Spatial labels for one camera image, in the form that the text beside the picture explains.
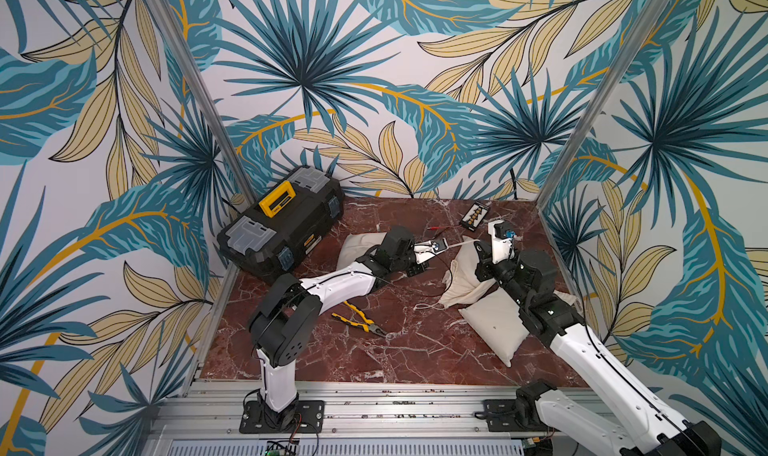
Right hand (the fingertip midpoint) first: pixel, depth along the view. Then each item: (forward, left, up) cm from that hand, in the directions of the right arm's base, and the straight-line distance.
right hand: (460, 247), depth 73 cm
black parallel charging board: (+32, -17, -25) cm, 44 cm away
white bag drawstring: (-2, +2, -27) cm, 27 cm away
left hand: (+8, +6, -12) cm, 16 cm away
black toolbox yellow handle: (+10, +51, -9) cm, 53 cm away
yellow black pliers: (-8, +24, -26) cm, 36 cm away
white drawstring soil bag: (+2, -5, -22) cm, 22 cm away
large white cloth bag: (-6, -12, -23) cm, 27 cm away
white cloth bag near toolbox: (+15, +27, -18) cm, 36 cm away
